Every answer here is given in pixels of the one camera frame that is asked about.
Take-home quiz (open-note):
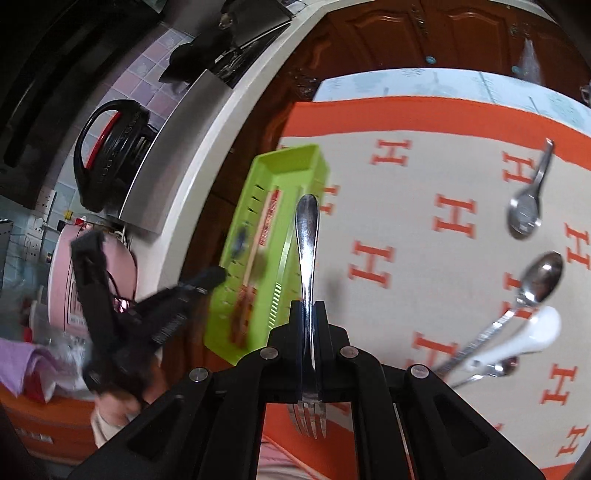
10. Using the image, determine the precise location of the person's left hand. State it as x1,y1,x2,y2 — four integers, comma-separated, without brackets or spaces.
91,390,155,448

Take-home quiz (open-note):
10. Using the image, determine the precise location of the short metal spoon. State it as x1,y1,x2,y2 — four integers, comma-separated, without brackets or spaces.
507,137,555,240

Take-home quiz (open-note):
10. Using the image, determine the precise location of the metal fork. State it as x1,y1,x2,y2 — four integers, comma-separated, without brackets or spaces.
286,194,329,440

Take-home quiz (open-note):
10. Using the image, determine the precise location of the orange storage box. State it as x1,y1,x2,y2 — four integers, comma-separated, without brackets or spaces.
0,383,99,464

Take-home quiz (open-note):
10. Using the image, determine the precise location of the stainless steel gas stove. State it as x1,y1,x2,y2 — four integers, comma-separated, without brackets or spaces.
117,0,296,234

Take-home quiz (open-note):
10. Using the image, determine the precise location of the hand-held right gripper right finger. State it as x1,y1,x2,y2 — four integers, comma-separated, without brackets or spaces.
313,301,546,480

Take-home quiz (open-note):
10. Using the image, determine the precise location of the black pressure cooker lid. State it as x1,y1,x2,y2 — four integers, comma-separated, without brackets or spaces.
73,99,160,214

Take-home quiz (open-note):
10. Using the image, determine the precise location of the light blue tablecloth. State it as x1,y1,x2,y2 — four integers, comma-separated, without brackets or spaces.
313,68,588,127

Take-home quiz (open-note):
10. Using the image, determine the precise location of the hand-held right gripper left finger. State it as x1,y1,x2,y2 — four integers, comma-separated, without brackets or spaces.
69,300,304,480

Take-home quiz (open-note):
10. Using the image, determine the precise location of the orange beige printed blanket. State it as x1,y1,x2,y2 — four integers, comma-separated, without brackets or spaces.
256,95,591,480

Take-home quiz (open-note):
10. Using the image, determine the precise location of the pile of mixed chopsticks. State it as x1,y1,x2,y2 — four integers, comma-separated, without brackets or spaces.
228,187,283,352

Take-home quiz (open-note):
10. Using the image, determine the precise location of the green plastic tray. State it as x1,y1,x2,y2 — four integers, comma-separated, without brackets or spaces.
203,144,331,363

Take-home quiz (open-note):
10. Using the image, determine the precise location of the black pan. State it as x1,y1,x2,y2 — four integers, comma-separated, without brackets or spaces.
161,28,242,85

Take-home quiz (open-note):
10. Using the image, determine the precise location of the clear plastic bag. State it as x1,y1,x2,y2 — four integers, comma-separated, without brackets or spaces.
516,39,542,85

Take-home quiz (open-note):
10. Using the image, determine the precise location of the white countertop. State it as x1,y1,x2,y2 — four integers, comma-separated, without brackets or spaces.
104,0,333,324

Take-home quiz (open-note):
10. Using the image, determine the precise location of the pink kitchen appliance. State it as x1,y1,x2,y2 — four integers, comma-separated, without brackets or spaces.
47,225,139,334

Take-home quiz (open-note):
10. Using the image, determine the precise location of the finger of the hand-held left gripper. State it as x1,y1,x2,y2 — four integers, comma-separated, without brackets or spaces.
139,265,228,324

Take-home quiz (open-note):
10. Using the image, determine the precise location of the long metal spoon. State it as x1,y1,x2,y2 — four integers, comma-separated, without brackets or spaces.
431,251,565,376

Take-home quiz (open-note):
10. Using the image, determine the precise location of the small metal spoon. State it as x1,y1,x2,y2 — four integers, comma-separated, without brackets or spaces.
450,355,520,389

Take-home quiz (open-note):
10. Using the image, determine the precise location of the pink clothing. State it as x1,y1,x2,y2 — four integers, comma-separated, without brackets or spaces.
256,438,326,480

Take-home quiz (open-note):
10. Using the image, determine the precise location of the dark range hood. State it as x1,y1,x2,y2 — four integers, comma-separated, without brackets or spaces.
0,0,167,210

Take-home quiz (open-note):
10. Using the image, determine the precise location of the white ceramic spoon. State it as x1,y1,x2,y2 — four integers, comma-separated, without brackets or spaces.
462,305,562,374

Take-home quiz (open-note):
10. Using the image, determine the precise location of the purple cloth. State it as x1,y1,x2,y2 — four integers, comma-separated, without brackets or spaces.
0,339,63,398

